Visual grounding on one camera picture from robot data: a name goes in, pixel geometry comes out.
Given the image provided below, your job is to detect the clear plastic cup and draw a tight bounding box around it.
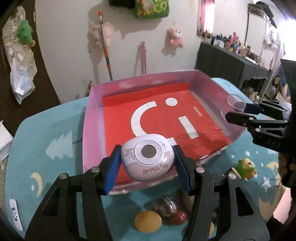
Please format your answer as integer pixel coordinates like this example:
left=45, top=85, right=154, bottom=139
left=221, top=94, right=246, bottom=119

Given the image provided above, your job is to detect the pink My Melody device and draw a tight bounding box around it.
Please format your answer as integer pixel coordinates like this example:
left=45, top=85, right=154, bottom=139
left=120, top=134, right=175, bottom=182

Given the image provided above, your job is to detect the green yellow toy figure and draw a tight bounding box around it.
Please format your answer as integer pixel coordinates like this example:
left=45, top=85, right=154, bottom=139
left=231, top=158, right=257, bottom=180

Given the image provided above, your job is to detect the white remote device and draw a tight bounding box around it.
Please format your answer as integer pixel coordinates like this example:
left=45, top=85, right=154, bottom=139
left=9, top=199, right=23, bottom=231

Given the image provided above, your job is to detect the dark red ball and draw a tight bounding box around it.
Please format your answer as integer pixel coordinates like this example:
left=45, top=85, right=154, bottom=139
left=169, top=210, right=188, bottom=225

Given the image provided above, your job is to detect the glass jar silver lid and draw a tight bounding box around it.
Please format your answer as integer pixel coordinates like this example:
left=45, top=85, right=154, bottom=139
left=155, top=196, right=178, bottom=217

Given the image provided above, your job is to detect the black cloth side table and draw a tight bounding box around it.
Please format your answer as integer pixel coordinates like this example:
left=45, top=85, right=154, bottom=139
left=195, top=42, right=268, bottom=89

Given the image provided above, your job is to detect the orange round container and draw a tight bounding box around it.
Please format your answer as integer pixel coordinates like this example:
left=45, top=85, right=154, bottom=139
left=134, top=210, right=162, bottom=233

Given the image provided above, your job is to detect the red Miniso paper bag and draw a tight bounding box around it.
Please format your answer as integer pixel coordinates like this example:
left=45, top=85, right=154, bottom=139
left=102, top=82, right=232, bottom=186

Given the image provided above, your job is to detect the pink plush bear toy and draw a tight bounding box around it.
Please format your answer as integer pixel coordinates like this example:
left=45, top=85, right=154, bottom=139
left=168, top=27, right=183, bottom=48

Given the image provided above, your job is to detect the brown wooden door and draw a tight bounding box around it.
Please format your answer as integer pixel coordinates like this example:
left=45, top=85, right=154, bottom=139
left=1, top=1, right=60, bottom=136

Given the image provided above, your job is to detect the pink cardboard tray box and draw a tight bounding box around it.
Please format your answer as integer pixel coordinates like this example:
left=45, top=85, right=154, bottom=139
left=82, top=70, right=243, bottom=194

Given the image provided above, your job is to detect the plastic bag on door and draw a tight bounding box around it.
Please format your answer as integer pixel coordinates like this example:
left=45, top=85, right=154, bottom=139
left=10, top=58, right=35, bottom=104

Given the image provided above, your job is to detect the green printed tote bag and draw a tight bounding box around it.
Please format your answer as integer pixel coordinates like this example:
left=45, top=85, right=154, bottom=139
left=134, top=0, right=170, bottom=19

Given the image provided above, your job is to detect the pale pink plush toy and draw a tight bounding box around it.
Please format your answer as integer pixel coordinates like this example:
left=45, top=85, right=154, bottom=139
left=89, top=21, right=115, bottom=48

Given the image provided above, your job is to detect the green plush toy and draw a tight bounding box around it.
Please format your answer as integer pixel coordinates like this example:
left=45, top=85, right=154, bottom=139
left=16, top=20, right=36, bottom=47

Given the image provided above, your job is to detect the orange handled mop stick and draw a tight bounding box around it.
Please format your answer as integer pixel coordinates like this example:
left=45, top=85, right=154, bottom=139
left=98, top=11, right=113, bottom=81

